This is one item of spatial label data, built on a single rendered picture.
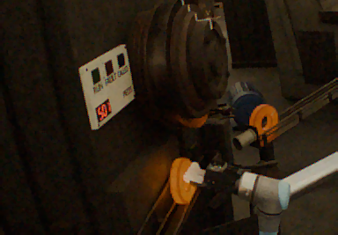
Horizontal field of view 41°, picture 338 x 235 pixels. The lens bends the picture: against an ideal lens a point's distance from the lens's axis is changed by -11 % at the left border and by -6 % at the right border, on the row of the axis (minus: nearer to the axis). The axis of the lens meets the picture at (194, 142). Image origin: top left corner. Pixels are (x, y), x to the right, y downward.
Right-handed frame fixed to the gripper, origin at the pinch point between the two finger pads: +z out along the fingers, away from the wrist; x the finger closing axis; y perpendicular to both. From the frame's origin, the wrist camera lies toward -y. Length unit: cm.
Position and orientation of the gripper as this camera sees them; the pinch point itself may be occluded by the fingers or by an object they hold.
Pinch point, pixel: (181, 176)
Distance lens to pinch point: 167.2
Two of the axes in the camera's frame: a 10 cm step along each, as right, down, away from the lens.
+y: 1.0, -8.8, -4.7
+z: -9.5, -2.2, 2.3
